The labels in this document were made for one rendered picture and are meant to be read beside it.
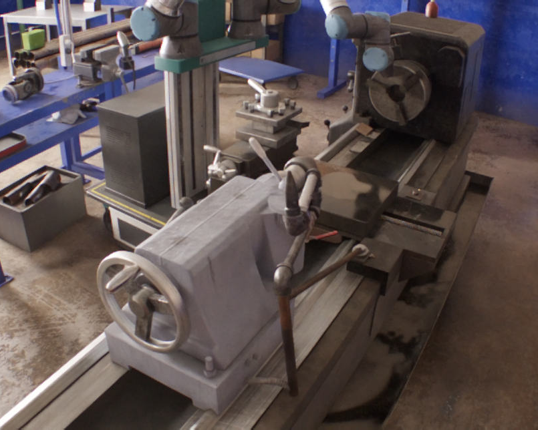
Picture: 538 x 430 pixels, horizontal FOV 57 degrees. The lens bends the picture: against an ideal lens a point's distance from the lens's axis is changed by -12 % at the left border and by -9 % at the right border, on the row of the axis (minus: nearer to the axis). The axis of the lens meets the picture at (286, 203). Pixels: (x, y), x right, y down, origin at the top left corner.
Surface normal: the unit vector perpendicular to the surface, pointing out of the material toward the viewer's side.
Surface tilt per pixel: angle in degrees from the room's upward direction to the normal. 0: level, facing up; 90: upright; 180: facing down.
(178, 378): 90
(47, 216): 90
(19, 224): 90
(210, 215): 0
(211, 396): 90
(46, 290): 0
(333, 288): 0
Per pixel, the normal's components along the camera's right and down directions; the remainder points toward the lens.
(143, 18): -0.48, 0.48
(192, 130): 0.84, 0.29
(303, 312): 0.68, -0.38
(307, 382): 0.04, -0.87
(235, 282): 0.85, 0.00
